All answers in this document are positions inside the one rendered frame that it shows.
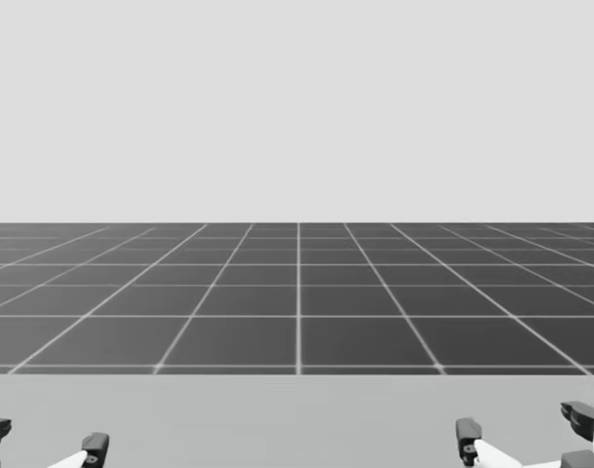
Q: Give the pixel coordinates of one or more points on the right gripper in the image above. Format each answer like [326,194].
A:
[579,460]

